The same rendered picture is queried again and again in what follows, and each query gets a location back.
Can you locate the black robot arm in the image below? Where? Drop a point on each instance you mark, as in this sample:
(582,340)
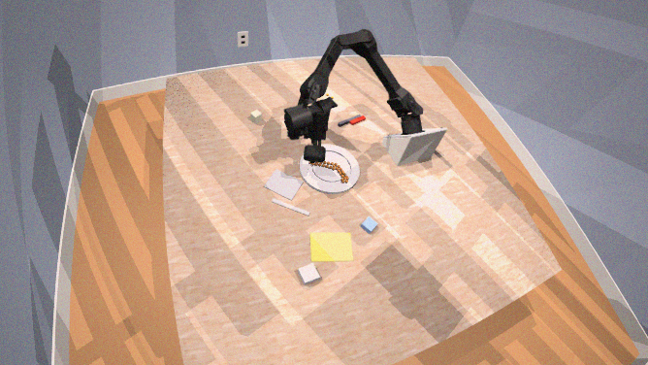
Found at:
(298,118)

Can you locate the yellow flat square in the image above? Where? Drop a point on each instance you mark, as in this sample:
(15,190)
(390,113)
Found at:
(330,246)

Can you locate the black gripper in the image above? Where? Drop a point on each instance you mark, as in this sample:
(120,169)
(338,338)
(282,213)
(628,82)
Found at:
(314,152)

